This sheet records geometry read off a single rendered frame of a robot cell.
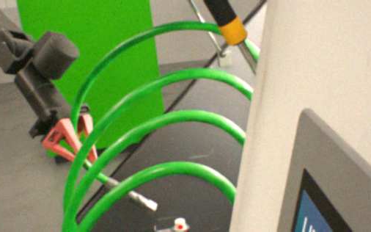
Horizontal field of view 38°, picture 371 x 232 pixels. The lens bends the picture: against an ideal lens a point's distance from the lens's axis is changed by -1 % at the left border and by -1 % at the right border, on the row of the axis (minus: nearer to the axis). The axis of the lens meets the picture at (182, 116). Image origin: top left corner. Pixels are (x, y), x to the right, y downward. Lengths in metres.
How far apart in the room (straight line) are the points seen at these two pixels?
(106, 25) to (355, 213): 3.85
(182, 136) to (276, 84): 0.79
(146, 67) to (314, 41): 3.81
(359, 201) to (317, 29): 0.11
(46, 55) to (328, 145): 0.73
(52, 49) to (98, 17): 3.10
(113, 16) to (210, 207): 2.94
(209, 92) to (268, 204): 0.78
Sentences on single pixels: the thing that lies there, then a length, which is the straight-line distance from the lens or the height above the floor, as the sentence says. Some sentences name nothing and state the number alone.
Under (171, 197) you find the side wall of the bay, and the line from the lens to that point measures 1.20.
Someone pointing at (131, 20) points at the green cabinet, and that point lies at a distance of 4.04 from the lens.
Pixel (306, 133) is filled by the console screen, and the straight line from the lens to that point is 0.29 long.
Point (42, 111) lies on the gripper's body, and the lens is 0.95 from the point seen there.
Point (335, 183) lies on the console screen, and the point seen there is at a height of 1.43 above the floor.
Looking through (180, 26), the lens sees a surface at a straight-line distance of 0.82.
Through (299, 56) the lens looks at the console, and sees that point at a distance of 0.33.
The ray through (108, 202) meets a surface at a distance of 0.58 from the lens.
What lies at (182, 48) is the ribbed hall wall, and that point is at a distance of 7.30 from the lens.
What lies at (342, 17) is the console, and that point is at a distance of 0.28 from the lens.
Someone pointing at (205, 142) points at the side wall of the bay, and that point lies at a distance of 1.16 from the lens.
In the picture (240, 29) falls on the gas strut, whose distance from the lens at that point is 0.46.
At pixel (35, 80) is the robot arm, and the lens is 0.97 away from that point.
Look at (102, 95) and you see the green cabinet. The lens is 4.14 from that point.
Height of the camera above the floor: 1.54
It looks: 18 degrees down
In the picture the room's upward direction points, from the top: 7 degrees counter-clockwise
